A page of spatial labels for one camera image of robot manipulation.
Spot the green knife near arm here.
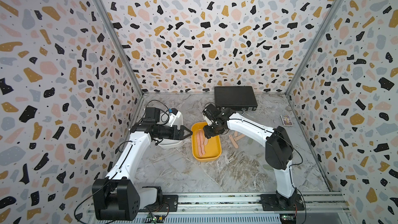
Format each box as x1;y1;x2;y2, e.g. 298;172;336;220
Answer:
263;164;273;171

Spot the black ribbed briefcase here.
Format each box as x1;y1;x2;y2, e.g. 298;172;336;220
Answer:
214;86;258;111

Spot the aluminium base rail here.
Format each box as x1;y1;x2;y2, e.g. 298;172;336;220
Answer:
86;192;352;224

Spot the white plastic bin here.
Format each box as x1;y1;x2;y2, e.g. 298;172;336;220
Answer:
157;108;183;149

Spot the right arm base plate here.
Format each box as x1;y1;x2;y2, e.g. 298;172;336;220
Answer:
259;194;305;211

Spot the yellow plastic bin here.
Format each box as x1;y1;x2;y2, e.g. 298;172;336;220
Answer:
191;122;222;162

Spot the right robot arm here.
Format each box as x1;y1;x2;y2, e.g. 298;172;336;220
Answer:
203;104;299;209

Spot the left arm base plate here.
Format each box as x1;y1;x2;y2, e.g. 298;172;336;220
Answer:
139;195;179;213

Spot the long pink sheathed knife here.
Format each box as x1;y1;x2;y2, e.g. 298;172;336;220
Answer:
196;130;203;157

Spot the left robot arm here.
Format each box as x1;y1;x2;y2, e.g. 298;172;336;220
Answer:
90;106;192;224

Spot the playing card box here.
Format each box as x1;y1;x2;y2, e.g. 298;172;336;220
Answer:
280;115;293;126

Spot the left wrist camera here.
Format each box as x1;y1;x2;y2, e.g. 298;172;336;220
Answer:
167;108;183;127

